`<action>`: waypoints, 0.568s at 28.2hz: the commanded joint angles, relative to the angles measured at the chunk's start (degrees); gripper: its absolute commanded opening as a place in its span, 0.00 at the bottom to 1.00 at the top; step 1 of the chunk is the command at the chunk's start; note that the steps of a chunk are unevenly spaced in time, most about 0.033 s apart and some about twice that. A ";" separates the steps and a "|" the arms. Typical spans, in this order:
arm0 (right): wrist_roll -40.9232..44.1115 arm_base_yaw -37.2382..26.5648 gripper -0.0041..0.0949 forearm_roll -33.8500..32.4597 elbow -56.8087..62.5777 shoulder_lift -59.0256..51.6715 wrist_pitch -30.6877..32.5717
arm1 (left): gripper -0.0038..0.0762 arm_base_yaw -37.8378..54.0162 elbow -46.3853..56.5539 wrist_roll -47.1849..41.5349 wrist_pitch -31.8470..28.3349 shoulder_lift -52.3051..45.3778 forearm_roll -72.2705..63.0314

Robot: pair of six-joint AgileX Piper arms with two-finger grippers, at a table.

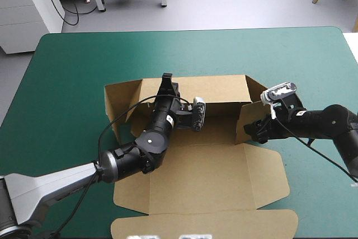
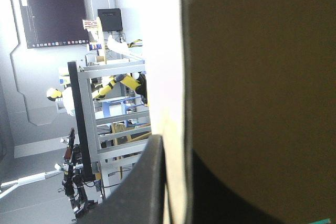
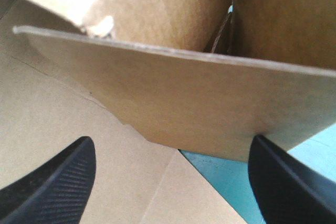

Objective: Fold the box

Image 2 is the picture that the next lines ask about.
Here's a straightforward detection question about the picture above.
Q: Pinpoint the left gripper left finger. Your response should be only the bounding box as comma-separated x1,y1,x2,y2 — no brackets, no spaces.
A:
75,134,167,224

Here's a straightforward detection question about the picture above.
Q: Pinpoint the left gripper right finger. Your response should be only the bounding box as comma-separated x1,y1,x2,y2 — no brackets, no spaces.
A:
192,150,285,224

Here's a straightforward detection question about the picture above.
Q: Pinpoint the brown cardboard box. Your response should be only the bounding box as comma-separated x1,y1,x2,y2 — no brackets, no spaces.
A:
143,0,336,224

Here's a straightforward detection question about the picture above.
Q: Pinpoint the yellow robot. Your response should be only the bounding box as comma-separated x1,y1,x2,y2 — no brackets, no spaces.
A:
46,72,149,118

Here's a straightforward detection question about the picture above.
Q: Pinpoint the small black monitor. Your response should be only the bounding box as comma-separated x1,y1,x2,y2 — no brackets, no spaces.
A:
97,8,123,33

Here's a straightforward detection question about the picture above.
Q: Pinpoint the black-topped metal frame table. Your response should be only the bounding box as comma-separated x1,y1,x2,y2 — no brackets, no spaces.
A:
67,60,153,183

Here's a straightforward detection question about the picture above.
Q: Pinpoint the dark wall display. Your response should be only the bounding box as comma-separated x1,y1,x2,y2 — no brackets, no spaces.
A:
12,0,90,49

